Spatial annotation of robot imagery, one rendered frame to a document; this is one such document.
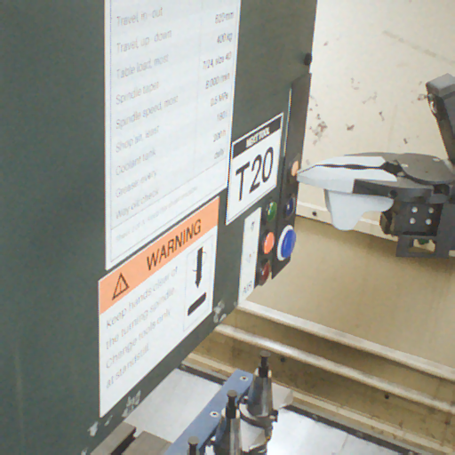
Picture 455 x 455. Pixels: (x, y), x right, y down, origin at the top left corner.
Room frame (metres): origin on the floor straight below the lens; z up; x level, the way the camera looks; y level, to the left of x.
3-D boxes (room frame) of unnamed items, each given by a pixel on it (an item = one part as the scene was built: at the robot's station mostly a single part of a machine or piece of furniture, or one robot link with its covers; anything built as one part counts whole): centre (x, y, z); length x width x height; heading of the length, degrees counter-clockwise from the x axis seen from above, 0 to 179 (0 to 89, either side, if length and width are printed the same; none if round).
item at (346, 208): (0.66, -0.11, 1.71); 0.09 x 0.03 x 0.06; 95
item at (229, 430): (0.84, -0.03, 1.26); 0.04 x 0.04 x 0.07
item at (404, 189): (0.65, -0.16, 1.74); 0.09 x 0.05 x 0.02; 95
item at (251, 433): (0.89, -0.05, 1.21); 0.07 x 0.05 x 0.01; 64
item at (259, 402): (0.94, -0.07, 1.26); 0.04 x 0.04 x 0.07
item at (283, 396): (0.99, -0.10, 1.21); 0.07 x 0.05 x 0.01; 64
